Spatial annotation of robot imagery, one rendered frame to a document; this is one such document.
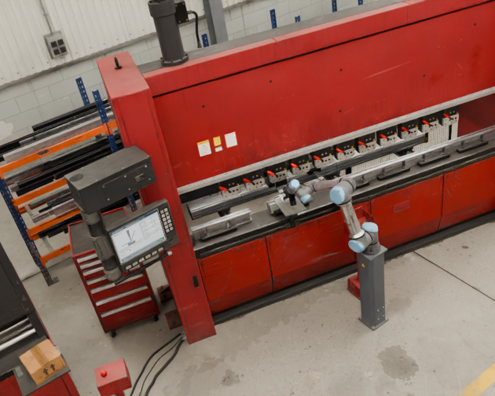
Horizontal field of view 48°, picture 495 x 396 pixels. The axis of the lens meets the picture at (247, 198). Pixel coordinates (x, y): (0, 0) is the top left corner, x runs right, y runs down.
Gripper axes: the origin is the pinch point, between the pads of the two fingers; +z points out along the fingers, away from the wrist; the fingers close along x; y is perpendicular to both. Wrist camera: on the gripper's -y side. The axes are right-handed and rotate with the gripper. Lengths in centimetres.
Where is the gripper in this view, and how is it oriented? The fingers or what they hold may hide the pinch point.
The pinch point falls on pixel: (287, 199)
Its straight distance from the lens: 455.3
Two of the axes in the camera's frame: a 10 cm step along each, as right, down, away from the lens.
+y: -3.5, -9.0, 2.5
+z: -1.0, 3.0, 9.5
